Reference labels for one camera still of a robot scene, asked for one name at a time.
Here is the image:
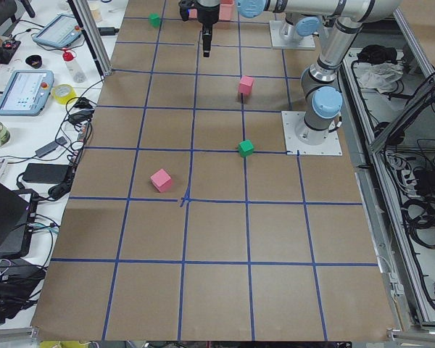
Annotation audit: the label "pink plastic bin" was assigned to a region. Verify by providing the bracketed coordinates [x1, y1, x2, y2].
[189, 0, 235, 21]

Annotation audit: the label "green cube far corner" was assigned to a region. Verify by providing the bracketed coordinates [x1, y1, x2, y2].
[148, 13, 162, 28]

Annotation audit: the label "pink cube near centre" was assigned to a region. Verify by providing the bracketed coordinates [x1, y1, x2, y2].
[238, 75, 254, 96]

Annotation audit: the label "pink cube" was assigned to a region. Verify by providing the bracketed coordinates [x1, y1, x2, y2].
[238, 75, 254, 96]
[150, 168, 173, 193]

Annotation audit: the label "green cube centre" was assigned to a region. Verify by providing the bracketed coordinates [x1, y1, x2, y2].
[238, 139, 254, 158]

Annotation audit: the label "red cap squeeze bottle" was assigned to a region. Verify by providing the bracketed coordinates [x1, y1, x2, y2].
[62, 48, 86, 83]

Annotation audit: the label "far teach pendant tablet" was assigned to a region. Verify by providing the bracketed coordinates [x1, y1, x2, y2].
[33, 14, 81, 49]

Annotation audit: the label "teach pendant tablet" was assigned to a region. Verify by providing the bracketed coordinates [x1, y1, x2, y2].
[0, 70, 54, 116]
[33, 14, 81, 49]

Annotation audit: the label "pink cube front left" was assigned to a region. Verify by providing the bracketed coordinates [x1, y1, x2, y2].
[150, 168, 173, 193]

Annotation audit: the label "yellow tape roll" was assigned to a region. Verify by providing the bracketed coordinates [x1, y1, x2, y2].
[51, 84, 77, 104]

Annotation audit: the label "black small bowl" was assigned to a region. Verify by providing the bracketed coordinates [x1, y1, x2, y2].
[25, 54, 43, 69]

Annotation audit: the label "white crumpled cloth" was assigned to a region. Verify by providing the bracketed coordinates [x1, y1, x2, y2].
[358, 63, 403, 93]

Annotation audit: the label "near teach pendant tablet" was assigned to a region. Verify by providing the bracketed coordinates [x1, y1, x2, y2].
[0, 70, 54, 116]

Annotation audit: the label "black power brick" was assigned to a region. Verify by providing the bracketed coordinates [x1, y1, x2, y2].
[22, 163, 70, 184]

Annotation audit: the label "black laptop computer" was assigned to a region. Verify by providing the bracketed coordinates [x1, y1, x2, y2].
[0, 183, 38, 260]

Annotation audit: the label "aluminium frame post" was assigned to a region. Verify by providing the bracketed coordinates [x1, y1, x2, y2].
[67, 0, 112, 78]

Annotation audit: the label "black coiled cables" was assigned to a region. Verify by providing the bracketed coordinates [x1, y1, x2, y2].
[398, 197, 435, 251]

